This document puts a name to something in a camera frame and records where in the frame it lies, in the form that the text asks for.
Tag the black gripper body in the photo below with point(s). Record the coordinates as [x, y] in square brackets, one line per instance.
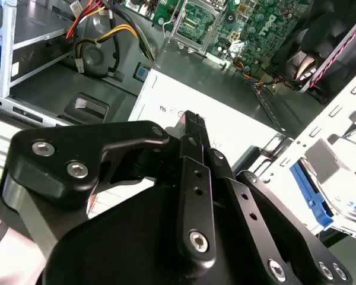
[121, 252]

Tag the hard disk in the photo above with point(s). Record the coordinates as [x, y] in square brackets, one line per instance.
[314, 199]

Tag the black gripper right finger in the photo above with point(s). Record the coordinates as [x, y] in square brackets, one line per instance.
[273, 225]

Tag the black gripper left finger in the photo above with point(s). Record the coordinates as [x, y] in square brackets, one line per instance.
[59, 166]

